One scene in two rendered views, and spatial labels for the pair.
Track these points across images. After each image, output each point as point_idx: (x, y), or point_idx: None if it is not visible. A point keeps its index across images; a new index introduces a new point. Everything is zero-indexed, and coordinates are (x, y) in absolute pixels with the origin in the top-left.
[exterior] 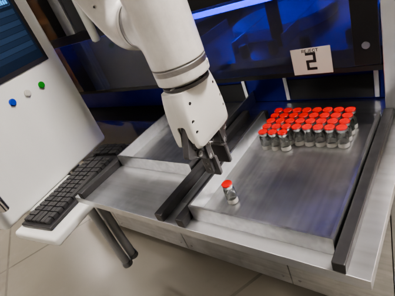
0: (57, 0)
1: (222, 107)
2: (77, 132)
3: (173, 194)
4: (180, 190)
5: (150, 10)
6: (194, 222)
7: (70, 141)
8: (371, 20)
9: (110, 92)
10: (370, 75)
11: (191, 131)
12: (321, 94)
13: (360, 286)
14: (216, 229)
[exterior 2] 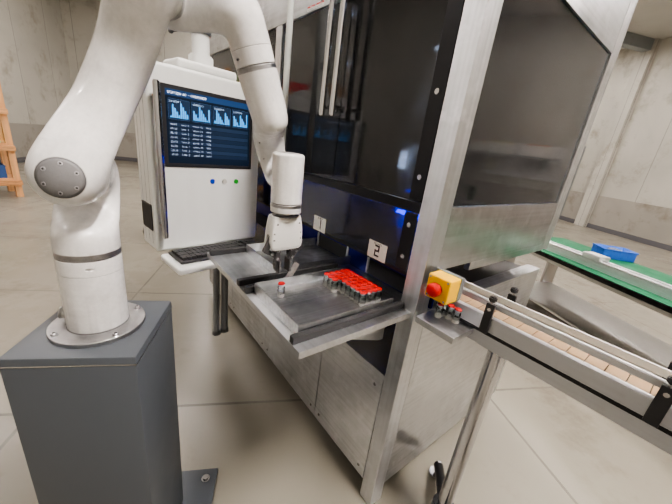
0: None
1: (298, 239)
2: (239, 222)
3: (254, 276)
4: (260, 277)
5: (279, 173)
6: (252, 294)
7: (230, 224)
8: (408, 244)
9: None
10: None
11: (271, 238)
12: (382, 278)
13: (295, 355)
14: (258, 302)
